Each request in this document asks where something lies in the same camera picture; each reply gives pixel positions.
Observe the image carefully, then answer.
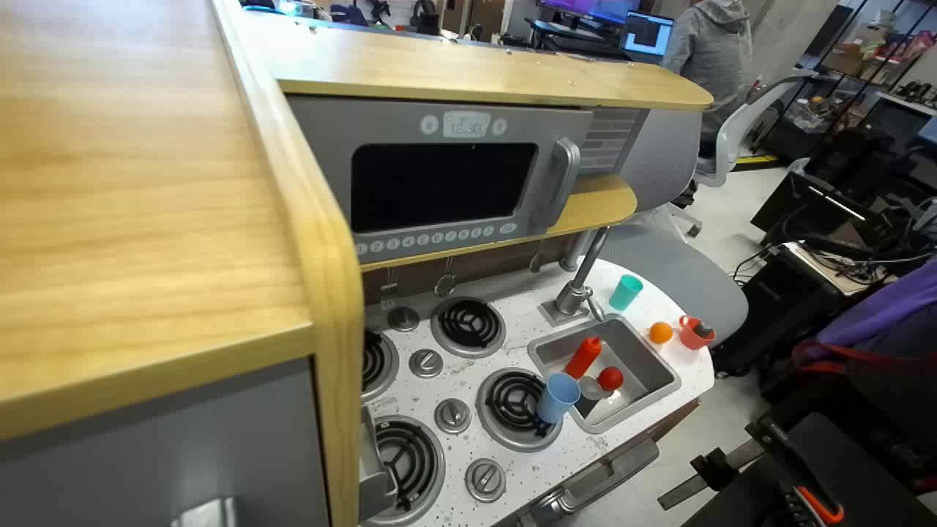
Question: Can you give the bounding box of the teal plastic cup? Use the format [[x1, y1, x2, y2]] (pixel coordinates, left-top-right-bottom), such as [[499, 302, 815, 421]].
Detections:
[[610, 273, 649, 314]]

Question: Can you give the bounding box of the light blue plastic cup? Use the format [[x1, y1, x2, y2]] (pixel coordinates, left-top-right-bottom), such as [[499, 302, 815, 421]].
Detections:
[[533, 371, 583, 429]]

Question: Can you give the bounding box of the grey toy sink basin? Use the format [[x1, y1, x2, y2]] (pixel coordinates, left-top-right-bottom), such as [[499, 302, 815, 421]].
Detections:
[[524, 314, 682, 437]]

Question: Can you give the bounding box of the black coil stove burner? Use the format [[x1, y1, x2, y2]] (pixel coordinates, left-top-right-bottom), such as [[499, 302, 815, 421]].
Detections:
[[363, 413, 449, 525], [429, 295, 511, 359], [474, 367, 562, 450], [362, 327, 403, 399]]

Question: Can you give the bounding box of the grey stove knob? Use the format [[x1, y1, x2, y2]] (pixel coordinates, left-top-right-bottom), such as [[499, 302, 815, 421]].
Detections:
[[430, 394, 474, 437], [386, 304, 423, 333], [408, 346, 446, 380], [463, 456, 511, 504]]

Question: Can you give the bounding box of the silver toy faucet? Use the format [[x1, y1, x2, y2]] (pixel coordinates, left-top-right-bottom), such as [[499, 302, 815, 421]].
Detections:
[[539, 226, 612, 324]]

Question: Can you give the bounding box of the grey toy microwave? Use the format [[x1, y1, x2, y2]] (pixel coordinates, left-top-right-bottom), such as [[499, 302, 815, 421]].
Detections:
[[287, 94, 707, 267]]

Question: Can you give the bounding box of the computer monitor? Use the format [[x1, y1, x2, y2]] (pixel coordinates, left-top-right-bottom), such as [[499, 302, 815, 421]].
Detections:
[[624, 9, 681, 61]]

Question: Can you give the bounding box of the wooden toy kitchen unit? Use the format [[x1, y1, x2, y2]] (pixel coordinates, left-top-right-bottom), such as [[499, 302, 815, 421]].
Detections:
[[0, 0, 722, 527]]

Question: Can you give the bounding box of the person in grey hoodie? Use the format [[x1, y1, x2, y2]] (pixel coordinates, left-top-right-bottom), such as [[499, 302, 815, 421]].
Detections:
[[663, 0, 758, 106]]

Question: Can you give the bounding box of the black equipment stack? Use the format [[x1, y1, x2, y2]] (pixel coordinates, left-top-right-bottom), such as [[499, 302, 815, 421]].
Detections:
[[751, 121, 937, 267]]

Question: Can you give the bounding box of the black stand with orange clamp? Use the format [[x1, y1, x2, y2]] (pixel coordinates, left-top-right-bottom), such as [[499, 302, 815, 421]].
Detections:
[[656, 406, 937, 527]]

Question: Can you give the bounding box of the purple cloth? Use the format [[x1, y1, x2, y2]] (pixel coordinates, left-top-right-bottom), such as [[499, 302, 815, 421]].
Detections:
[[815, 257, 937, 358]]

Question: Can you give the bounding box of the metal storage shelf rack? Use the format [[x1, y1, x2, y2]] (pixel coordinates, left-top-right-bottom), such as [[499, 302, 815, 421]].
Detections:
[[779, 0, 937, 157]]

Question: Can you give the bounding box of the red cup with handle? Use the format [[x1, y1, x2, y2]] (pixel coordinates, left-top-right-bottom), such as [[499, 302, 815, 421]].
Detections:
[[678, 314, 719, 350]]

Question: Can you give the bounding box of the grey oven door handle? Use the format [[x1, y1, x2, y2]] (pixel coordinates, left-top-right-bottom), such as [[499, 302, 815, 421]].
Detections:
[[531, 437, 663, 525]]

